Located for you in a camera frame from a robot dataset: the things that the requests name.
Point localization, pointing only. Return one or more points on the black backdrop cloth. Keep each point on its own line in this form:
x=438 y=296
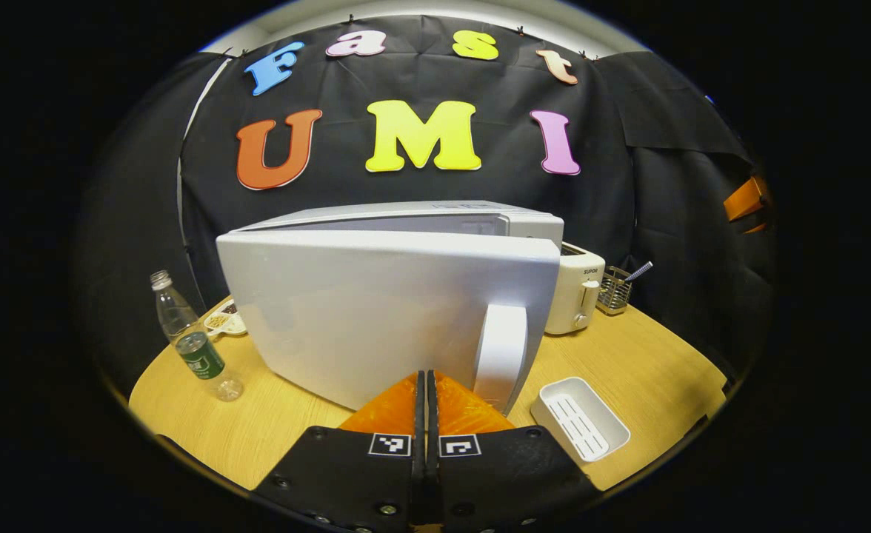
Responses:
x=628 y=185

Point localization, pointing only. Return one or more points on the white divided snack plate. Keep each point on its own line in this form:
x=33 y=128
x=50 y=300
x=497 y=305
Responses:
x=227 y=320

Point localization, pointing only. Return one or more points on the metal spoon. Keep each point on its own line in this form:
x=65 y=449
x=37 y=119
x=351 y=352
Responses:
x=639 y=272

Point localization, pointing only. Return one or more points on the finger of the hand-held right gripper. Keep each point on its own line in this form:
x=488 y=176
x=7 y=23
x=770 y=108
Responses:
x=756 y=228
x=745 y=198

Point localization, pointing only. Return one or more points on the clear plastic bottle green label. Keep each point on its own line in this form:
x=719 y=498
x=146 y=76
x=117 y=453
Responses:
x=198 y=352

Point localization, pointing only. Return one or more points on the white toaster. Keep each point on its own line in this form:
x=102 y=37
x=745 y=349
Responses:
x=572 y=296

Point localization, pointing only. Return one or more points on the white rectangular tray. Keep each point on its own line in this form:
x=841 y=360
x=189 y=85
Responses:
x=580 y=418

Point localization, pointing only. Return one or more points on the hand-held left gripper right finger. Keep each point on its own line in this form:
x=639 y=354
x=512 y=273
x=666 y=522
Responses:
x=509 y=481

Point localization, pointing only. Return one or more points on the white microwave oven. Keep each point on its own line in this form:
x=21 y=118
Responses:
x=369 y=311

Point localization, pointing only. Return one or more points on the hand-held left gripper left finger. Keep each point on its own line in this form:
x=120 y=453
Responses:
x=346 y=481

